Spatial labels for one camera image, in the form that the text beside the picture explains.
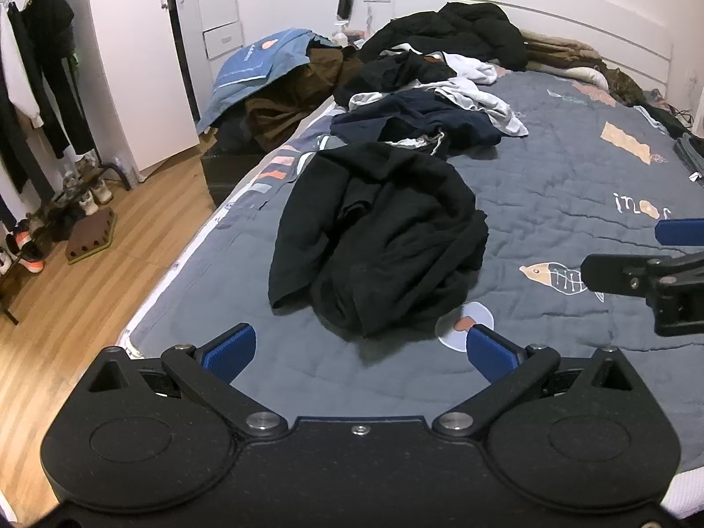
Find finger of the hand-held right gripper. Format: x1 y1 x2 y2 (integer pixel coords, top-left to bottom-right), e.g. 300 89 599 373
656 219 704 247
580 252 704 337

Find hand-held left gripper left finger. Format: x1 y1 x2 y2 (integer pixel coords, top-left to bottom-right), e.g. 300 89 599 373
82 323 290 441

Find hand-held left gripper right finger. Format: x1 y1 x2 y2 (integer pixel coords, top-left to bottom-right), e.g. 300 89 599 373
432 323 639 442

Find black t-shirt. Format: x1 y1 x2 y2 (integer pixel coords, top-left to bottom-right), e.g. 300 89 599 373
268 142 489 341

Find black clothes rack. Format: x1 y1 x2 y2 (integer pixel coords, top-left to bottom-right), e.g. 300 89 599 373
0 0 136 325

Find clothes rack with dark clothes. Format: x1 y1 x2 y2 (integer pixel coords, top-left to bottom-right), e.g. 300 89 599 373
8 0 100 160

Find grey folded pants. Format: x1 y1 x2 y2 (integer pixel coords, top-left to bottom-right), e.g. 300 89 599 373
674 132 704 182

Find grey quilted blanket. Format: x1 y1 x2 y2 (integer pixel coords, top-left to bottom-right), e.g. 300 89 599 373
118 63 704 474

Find tabby cat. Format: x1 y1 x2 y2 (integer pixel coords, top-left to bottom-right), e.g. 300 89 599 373
605 66 647 106

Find black storage box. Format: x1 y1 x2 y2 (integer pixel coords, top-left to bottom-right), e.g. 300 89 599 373
201 121 268 210

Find brown hexagonal pad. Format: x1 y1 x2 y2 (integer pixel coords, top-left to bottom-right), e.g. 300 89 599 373
66 208 118 265

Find brown folded blanket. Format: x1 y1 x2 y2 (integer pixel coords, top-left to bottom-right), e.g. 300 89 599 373
566 66 610 90

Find light grey shirt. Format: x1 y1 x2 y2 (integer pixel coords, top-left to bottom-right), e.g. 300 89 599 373
349 78 529 138

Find white sneaker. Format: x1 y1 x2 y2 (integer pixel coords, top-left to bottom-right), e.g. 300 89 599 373
77 176 114 216

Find olive folded blanket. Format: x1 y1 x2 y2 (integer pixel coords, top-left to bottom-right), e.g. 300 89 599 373
520 30 606 75

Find orange black sneaker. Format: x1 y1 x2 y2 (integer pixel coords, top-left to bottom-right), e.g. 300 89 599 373
5 220 46 274

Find navy garment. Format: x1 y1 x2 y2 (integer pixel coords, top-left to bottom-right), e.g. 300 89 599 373
330 91 504 160

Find white sweatshirt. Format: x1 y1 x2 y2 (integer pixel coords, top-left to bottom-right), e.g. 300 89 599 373
423 52 499 86

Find brown jacket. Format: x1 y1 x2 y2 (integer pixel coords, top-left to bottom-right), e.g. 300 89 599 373
245 47 364 152

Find blue printed cloth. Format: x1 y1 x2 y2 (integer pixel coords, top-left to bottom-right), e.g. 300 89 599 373
198 27 342 133

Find black crumpled garment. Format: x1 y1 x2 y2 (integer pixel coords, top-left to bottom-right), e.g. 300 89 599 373
335 49 457 106

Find black puffer jacket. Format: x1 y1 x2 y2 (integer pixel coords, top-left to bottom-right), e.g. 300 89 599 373
357 3 529 72

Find white wardrobe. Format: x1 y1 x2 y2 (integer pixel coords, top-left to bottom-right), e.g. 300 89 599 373
85 0 246 172

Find white hanging garment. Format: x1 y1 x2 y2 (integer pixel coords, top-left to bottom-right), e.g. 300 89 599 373
0 5 46 128

